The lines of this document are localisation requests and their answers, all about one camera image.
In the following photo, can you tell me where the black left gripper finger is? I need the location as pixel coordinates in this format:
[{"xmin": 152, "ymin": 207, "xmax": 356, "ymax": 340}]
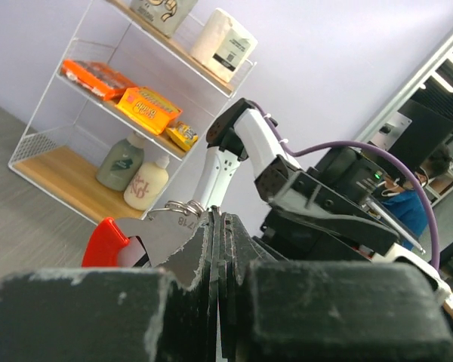
[{"xmin": 0, "ymin": 210, "xmax": 219, "ymax": 361}]

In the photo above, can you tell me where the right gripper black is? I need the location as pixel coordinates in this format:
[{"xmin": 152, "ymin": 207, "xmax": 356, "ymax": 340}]
[{"xmin": 220, "ymin": 147, "xmax": 453, "ymax": 361}]

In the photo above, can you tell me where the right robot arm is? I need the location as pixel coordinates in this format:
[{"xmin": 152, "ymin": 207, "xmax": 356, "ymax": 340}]
[{"xmin": 196, "ymin": 99, "xmax": 453, "ymax": 361}]

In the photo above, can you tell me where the cream lotion bottle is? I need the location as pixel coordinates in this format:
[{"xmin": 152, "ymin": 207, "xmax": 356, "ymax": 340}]
[{"xmin": 123, "ymin": 155, "xmax": 170, "ymax": 211}]

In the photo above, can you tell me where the grey green lotion bottle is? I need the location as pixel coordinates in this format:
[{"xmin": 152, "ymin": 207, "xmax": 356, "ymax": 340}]
[{"xmin": 95, "ymin": 131, "xmax": 146, "ymax": 192}]

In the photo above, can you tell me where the person in blue jacket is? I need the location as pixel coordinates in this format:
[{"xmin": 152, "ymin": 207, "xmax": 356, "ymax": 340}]
[{"xmin": 374, "ymin": 144, "xmax": 451, "ymax": 238}]

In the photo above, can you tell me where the yellow snack bag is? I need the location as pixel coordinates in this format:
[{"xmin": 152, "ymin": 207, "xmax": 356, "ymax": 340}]
[{"xmin": 165, "ymin": 121, "xmax": 198, "ymax": 152}]

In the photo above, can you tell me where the orange yellow snack box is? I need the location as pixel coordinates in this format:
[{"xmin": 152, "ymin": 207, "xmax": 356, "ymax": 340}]
[{"xmin": 116, "ymin": 87, "xmax": 183, "ymax": 135}]

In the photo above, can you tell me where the orange snack box top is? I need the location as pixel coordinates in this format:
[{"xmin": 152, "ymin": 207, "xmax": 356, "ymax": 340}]
[{"xmin": 60, "ymin": 59, "xmax": 137, "ymax": 100}]

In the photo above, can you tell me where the grey printed pouch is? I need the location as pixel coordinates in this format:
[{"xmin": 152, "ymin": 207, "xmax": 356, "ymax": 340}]
[{"xmin": 129, "ymin": 0, "xmax": 198, "ymax": 38}]

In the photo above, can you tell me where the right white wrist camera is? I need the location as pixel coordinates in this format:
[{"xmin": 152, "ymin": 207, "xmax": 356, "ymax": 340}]
[{"xmin": 371, "ymin": 244, "xmax": 452, "ymax": 305}]

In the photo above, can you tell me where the white wire shelf rack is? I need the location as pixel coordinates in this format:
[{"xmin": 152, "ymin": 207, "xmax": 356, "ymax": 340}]
[{"xmin": 8, "ymin": 1, "xmax": 257, "ymax": 222}]

